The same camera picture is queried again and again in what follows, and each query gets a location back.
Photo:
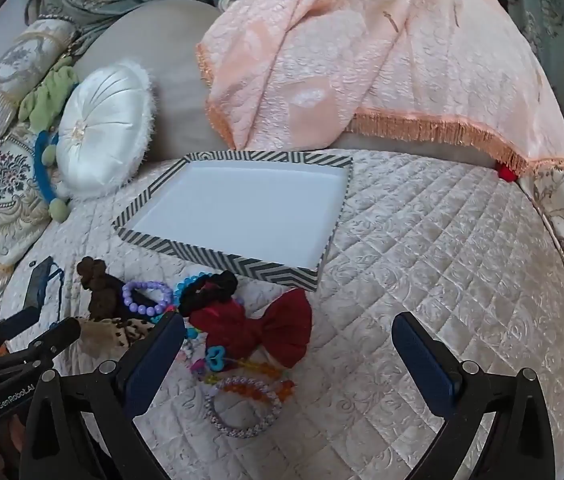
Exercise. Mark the tan lace bow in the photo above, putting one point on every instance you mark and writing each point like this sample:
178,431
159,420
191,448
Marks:
112,332

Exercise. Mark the round white satin pillow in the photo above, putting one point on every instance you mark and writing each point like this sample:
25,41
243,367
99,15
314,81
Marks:
107,125

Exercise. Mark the black scrunchie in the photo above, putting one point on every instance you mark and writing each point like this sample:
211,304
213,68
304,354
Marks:
222,282

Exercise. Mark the small red item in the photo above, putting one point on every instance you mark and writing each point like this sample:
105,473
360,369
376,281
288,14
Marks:
506,172

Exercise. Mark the green and blue plush toy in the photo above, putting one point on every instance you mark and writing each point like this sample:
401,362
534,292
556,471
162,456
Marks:
47,100

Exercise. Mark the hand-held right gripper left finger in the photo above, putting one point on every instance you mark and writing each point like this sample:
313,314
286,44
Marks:
154,355

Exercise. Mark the striped shallow box tray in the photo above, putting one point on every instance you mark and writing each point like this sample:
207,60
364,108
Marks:
237,210

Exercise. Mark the colourful flower hair accessory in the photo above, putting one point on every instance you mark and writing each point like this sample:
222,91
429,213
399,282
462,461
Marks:
99,290

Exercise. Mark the red velvet bow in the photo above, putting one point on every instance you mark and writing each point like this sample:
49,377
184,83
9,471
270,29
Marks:
282,330

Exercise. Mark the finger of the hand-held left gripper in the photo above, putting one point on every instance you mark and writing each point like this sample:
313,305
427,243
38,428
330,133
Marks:
54,335
14,322

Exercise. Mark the beige quilted bedspread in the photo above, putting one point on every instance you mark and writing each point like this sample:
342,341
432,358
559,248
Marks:
437,270

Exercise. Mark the grey padded headboard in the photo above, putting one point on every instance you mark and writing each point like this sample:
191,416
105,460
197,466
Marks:
172,85

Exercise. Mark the blue heart hair clip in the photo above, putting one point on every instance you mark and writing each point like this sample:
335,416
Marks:
217,357

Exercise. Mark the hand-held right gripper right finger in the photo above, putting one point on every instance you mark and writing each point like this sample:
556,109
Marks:
424,360

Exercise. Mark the peach fringed blanket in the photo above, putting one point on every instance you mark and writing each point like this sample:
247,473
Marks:
362,60

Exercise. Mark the cream damask bolster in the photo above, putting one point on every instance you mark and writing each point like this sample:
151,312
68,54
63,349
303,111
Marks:
12,70

